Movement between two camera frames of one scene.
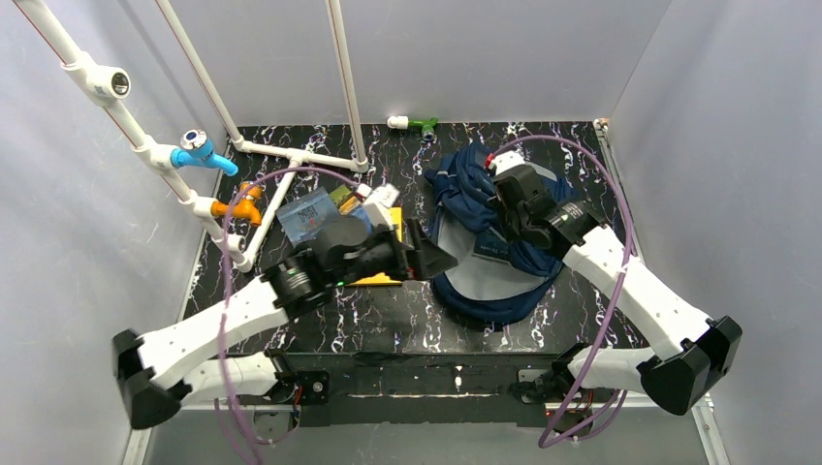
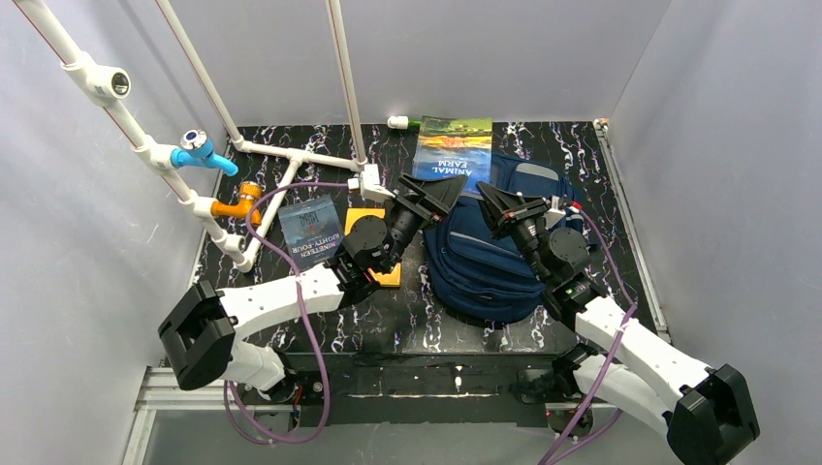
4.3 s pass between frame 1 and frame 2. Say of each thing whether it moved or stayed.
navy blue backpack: stayed
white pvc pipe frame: stayed
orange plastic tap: stayed
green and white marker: stayed
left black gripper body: moved
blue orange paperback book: moved
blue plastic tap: stayed
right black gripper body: moved
